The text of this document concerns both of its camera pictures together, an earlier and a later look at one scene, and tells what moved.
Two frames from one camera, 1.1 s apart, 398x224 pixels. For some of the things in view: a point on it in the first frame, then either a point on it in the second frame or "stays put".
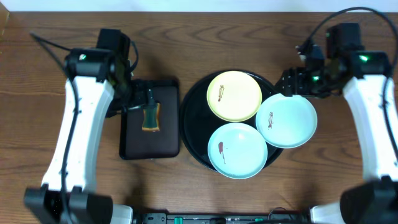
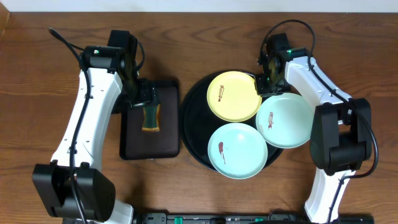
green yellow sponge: x=151 y=119 stays put
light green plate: x=286 y=122 stays put
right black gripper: x=293 y=83 to x=263 y=91
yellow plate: x=234 y=96 stays put
